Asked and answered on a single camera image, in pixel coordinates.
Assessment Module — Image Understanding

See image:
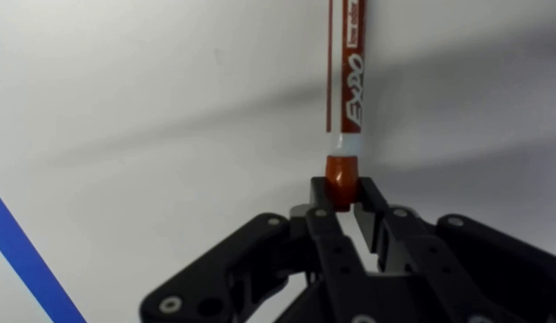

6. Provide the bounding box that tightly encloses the red dry-erase marker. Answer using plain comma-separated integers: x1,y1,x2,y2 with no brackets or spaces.
322,0,369,213

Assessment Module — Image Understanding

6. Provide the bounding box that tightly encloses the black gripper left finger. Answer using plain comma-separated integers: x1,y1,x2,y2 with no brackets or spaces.
137,174,367,323

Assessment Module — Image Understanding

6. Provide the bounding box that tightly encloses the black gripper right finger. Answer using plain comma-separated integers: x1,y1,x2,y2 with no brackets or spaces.
351,176,556,323

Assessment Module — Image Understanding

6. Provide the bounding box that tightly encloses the blue tape line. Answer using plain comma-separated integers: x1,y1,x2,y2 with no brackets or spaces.
0,185,89,323

